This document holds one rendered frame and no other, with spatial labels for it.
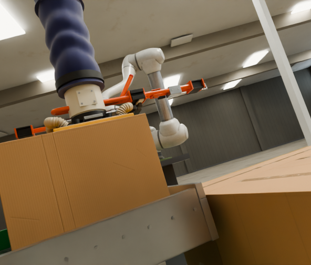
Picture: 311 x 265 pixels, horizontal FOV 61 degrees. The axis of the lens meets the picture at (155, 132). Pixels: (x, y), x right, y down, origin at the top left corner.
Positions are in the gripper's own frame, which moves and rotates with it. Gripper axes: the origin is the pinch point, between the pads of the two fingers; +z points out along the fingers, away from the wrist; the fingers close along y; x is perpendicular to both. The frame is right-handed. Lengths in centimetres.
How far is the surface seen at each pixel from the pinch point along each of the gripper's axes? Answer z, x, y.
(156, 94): 3.6, -8.2, 1.3
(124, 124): 17.2, 16.3, 16.5
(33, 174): 17, 54, 27
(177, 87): 3.8, -21.3, -0.3
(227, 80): -808, -749, -276
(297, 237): 63, -7, 67
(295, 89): -159, -309, -22
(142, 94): 4.5, -0.7, 0.4
